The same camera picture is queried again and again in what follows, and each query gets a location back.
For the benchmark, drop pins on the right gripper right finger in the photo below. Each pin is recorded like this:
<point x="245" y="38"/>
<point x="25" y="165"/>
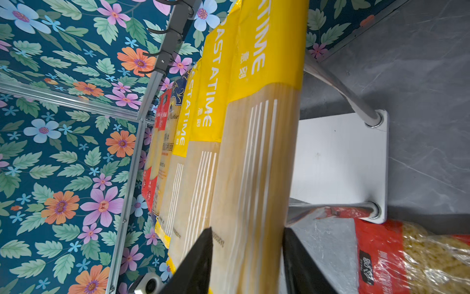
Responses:
<point x="302" y="275"/>

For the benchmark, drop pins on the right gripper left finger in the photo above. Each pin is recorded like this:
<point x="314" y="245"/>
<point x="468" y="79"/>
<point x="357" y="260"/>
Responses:
<point x="193" y="274"/>

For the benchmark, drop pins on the yellow Pastatime spaghetti bag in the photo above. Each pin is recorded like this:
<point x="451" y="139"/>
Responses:
<point x="166" y="218"/>

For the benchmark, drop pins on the red spaghetti bag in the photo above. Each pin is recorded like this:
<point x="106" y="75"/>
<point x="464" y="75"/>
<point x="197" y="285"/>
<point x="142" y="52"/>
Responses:
<point x="158" y="137"/>
<point x="149" y="159"/>

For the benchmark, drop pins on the small red pasta bag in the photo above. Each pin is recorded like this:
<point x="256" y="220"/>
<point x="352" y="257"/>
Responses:
<point x="403" y="258"/>

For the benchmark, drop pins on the white two-tier shelf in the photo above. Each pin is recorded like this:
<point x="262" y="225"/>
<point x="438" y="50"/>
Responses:
<point x="341" y="161"/>

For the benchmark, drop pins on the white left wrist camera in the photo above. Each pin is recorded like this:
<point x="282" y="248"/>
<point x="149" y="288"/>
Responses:
<point x="149" y="283"/>

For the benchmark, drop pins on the black hook rail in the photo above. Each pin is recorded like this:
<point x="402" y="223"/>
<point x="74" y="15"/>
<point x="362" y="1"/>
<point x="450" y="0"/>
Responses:
<point x="181" y="13"/>

